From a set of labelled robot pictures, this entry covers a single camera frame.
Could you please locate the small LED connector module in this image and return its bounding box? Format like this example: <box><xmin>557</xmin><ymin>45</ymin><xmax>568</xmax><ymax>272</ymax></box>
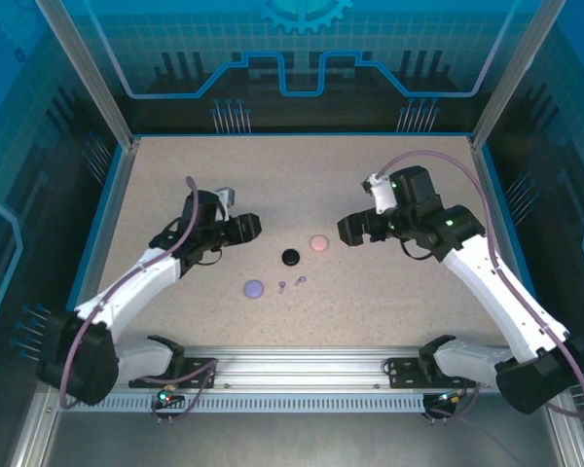
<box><xmin>425</xmin><ymin>388</ymin><xmax>468</xmax><ymax>410</ymax></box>
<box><xmin>153</xmin><ymin>386</ymin><xmax>184</xmax><ymax>410</ymax></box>

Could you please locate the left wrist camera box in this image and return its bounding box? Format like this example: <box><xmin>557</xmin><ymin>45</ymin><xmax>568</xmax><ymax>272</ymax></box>
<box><xmin>214</xmin><ymin>187</ymin><xmax>238</xmax><ymax>220</ymax></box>

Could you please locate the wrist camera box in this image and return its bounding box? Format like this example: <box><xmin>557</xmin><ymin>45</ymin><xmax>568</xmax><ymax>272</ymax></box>
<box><xmin>360</xmin><ymin>173</ymin><xmax>396</xmax><ymax>215</ymax></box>
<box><xmin>214</xmin><ymin>187</ymin><xmax>238</xmax><ymax>220</ymax></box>

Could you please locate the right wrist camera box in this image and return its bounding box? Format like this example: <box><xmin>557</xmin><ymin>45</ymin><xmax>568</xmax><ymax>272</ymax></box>
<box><xmin>360</xmin><ymin>173</ymin><xmax>396</xmax><ymax>215</ymax></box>

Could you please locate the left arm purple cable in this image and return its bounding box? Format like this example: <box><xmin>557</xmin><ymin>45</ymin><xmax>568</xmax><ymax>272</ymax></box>
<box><xmin>57</xmin><ymin>175</ymin><xmax>220</xmax><ymax>424</ymax></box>

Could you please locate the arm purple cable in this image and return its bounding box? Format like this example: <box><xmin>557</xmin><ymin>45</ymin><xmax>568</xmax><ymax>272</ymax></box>
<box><xmin>57</xmin><ymin>175</ymin><xmax>220</xmax><ymax>424</ymax></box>
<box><xmin>377</xmin><ymin>149</ymin><xmax>584</xmax><ymax>424</ymax></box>

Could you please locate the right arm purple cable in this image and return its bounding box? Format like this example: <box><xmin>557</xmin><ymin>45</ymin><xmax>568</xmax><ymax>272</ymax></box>
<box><xmin>377</xmin><ymin>149</ymin><xmax>584</xmax><ymax>424</ymax></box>

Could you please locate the aluminium side rail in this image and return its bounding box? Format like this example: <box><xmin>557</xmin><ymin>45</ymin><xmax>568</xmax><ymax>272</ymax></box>
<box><xmin>469</xmin><ymin>137</ymin><xmax>556</xmax><ymax>355</ymax></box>
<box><xmin>53</xmin><ymin>137</ymin><xmax>142</xmax><ymax>355</ymax></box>

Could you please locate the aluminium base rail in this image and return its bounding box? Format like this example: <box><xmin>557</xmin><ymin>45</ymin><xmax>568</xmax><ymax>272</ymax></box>
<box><xmin>43</xmin><ymin>343</ymin><xmax>566</xmax><ymax>396</ymax></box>

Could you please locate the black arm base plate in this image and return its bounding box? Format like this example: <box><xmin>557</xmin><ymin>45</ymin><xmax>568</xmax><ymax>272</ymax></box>
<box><xmin>128</xmin><ymin>357</ymin><xmax>219</xmax><ymax>389</ymax></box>
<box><xmin>386</xmin><ymin>357</ymin><xmax>477</xmax><ymax>389</ymax></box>

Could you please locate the aluminium corner post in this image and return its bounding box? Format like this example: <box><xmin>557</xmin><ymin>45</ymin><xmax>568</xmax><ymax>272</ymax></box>
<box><xmin>469</xmin><ymin>0</ymin><xmax>568</xmax><ymax>151</ymax></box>
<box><xmin>32</xmin><ymin>0</ymin><xmax>142</xmax><ymax>150</ymax></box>

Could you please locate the slotted grey cable duct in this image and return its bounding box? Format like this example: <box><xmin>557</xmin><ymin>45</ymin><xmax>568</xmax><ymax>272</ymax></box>
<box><xmin>57</xmin><ymin>394</ymin><xmax>427</xmax><ymax>414</ymax></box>

